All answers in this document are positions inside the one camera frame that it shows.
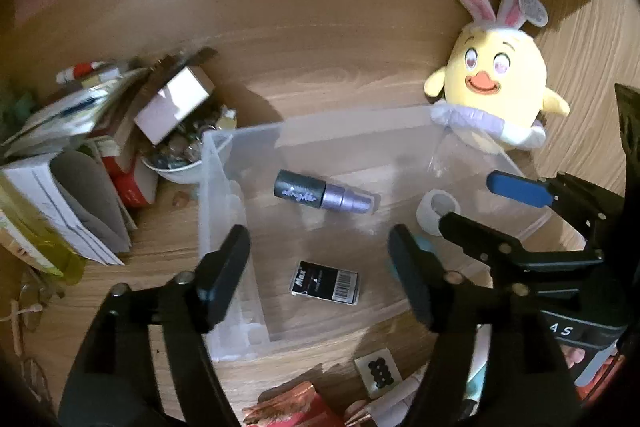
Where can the red book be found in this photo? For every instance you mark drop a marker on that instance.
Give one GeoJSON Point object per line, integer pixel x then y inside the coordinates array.
{"type": "Point", "coordinates": [132, 184]}

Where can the white bowl of trinkets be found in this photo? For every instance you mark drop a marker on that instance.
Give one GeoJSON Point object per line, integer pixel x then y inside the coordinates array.
{"type": "Point", "coordinates": [192, 139]}

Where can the brown cardboard piece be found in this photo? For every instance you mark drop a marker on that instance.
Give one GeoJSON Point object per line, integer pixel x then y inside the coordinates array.
{"type": "Point", "coordinates": [170, 64]}

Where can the red envelope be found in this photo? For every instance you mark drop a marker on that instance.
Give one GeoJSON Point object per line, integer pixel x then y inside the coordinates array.
{"type": "Point", "coordinates": [295, 409]}

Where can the yellow chick plush toy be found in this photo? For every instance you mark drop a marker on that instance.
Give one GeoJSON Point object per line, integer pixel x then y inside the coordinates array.
{"type": "Point", "coordinates": [492, 82]}

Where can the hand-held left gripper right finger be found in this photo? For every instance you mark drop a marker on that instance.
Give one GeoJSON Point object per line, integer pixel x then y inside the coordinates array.
{"type": "Point", "coordinates": [410, 277]}

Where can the stack of booklets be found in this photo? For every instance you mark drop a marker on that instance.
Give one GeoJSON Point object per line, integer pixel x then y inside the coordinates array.
{"type": "Point", "coordinates": [70, 112]}

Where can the small white cardboard box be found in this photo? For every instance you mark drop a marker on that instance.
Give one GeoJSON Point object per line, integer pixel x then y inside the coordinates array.
{"type": "Point", "coordinates": [172, 104]}

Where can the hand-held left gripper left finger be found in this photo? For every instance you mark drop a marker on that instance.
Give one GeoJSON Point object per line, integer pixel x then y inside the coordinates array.
{"type": "Point", "coordinates": [225, 282]}

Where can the eyeglasses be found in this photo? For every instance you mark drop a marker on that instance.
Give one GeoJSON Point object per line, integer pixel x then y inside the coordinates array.
{"type": "Point", "coordinates": [30, 297]}

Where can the clear plastic wrapper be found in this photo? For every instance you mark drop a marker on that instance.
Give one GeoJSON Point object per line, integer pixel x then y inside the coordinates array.
{"type": "Point", "coordinates": [455, 157]}

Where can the red white glue stick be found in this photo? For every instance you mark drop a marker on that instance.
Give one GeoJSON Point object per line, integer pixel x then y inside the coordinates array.
{"type": "Point", "coordinates": [85, 71]}

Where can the orange printed packet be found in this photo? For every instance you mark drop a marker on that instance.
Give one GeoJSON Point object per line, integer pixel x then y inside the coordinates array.
{"type": "Point", "coordinates": [595, 367]}

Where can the green leafy thing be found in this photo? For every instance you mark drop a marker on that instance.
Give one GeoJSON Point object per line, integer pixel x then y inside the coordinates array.
{"type": "Point", "coordinates": [17, 107]}

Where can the white pen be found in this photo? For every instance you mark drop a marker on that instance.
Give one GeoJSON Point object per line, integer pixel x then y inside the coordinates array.
{"type": "Point", "coordinates": [402, 389]}

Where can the small brown stone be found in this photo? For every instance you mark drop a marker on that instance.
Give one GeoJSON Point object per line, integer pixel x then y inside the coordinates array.
{"type": "Point", "coordinates": [181, 199]}

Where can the white mahjong tile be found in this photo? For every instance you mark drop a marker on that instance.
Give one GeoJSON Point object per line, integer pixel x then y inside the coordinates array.
{"type": "Point", "coordinates": [376, 372]}

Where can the yellow plastic bag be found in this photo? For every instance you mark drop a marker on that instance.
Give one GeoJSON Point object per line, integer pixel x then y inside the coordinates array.
{"type": "Point", "coordinates": [35, 247]}

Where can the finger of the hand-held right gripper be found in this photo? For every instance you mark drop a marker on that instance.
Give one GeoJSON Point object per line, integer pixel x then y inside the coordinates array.
{"type": "Point", "coordinates": [515, 189]}
{"type": "Point", "coordinates": [475, 234]}

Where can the white tape roll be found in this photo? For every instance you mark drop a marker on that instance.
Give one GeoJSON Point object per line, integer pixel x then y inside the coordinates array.
{"type": "Point", "coordinates": [429, 212]}

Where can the pile of papers and books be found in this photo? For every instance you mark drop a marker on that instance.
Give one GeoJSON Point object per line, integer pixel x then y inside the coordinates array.
{"type": "Point", "coordinates": [60, 202]}

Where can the clear plastic storage box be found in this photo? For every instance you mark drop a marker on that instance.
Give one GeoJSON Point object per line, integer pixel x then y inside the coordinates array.
{"type": "Point", "coordinates": [320, 237]}

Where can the purple spray bottle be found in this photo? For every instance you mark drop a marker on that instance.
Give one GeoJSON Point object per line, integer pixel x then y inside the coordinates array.
{"type": "Point", "coordinates": [320, 193]}

